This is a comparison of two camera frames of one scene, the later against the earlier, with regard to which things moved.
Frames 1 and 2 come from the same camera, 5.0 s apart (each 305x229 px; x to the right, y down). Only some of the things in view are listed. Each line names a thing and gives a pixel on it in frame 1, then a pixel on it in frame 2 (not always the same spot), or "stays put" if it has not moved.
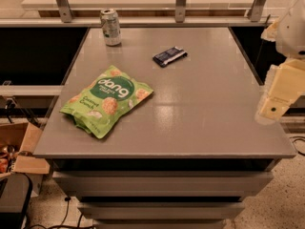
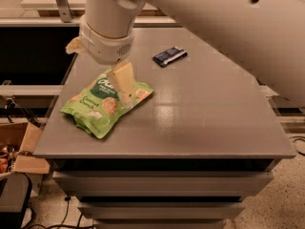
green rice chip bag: [94, 107] stays put
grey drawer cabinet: [184, 157] stays put
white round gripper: [292, 35] → [106, 48]
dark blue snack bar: [168, 56] stays put
